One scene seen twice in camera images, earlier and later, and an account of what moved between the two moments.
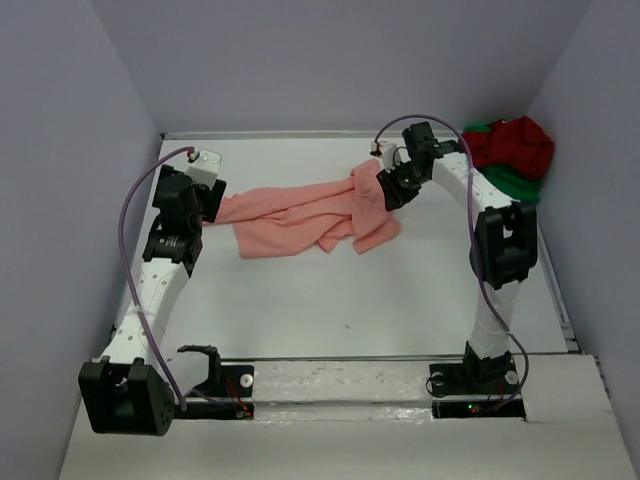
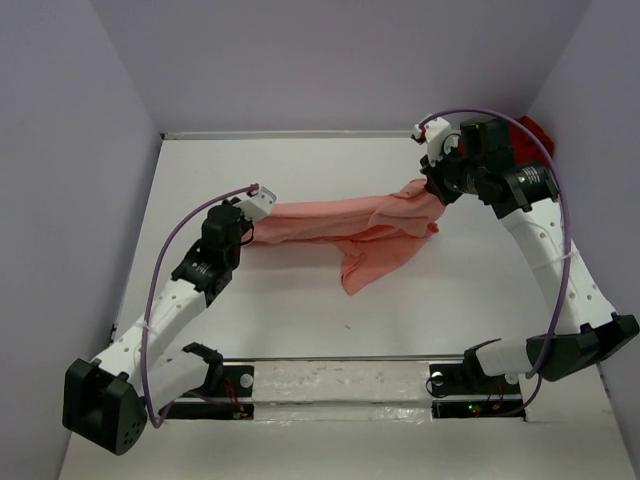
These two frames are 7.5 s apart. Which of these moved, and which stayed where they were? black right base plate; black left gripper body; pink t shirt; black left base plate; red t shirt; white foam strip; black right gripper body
Moved: black left gripper body; black right gripper body; pink t shirt
Stayed: white foam strip; black right base plate; red t shirt; black left base plate
